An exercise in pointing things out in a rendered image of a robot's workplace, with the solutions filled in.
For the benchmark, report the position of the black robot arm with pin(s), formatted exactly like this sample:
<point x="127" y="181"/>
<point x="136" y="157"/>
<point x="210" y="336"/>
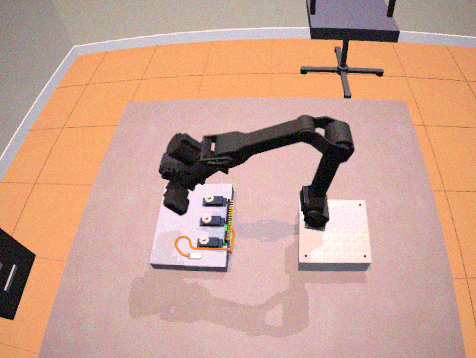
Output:
<point x="235" y="148"/>

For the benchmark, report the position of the white printed holder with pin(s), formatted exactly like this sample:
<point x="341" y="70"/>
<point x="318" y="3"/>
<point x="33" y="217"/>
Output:
<point x="207" y="199"/>

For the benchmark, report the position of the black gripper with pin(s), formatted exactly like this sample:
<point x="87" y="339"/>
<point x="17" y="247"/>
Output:
<point x="175" y="197"/>

